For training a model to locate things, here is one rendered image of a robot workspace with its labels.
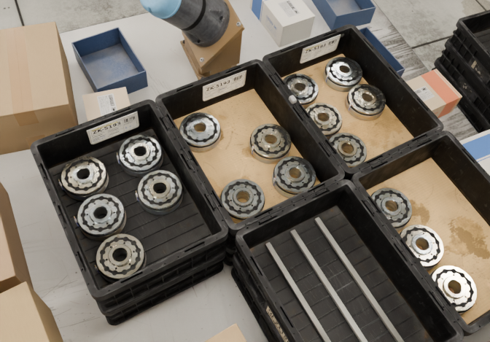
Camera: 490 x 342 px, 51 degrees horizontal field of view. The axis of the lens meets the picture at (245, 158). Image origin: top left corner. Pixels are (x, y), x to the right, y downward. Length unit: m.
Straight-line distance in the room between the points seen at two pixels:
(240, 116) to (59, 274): 0.59
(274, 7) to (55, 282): 1.03
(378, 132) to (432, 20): 1.76
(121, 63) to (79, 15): 1.25
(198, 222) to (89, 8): 1.89
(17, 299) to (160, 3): 0.78
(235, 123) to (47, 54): 0.54
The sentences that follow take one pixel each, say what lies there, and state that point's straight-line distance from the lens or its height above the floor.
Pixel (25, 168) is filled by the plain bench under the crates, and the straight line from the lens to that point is 1.49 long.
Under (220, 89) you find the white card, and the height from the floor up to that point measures 0.88.
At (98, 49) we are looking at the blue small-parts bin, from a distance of 1.70.
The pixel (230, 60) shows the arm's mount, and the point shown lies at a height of 0.77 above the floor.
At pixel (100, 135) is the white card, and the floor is 0.88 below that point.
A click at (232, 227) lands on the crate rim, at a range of 1.09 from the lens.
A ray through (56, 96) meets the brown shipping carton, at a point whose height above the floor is 0.86.
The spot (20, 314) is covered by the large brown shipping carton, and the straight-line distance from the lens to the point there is 1.11.
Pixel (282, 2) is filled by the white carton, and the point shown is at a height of 0.79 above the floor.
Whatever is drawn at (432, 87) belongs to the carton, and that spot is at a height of 0.77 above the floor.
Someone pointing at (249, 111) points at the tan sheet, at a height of 0.83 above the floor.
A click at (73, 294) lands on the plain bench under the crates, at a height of 0.70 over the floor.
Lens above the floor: 1.92
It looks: 58 degrees down
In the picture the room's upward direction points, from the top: 8 degrees clockwise
